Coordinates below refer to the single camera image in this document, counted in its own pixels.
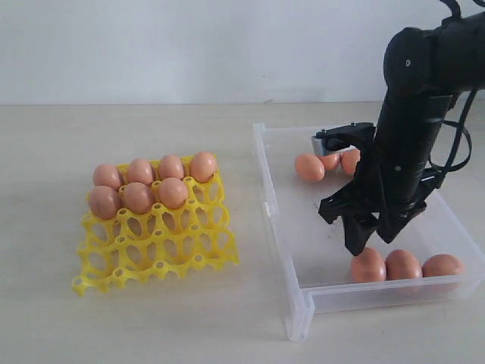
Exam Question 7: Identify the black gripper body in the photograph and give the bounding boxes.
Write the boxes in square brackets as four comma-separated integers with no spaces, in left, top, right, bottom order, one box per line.
[347,143,440,243]

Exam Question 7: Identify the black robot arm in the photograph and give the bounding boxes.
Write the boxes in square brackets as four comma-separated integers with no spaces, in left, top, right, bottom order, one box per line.
[311,13,484,256]

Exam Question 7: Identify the brown egg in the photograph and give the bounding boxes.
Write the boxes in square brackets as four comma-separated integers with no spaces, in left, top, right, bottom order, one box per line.
[340,149,361,176]
[92,164,124,191]
[319,152,341,171]
[158,177,189,209]
[158,155,185,180]
[385,249,423,281]
[351,247,386,283]
[88,186,122,220]
[123,182,155,214]
[294,153,325,183]
[127,158,156,186]
[189,152,217,183]
[421,254,465,293]

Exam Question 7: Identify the yellow plastic egg tray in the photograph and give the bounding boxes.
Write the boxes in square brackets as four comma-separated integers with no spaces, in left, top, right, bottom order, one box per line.
[72,155,239,297]

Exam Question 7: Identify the clear plastic bin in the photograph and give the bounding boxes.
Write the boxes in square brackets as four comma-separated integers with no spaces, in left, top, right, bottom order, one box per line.
[253,123,484,340]

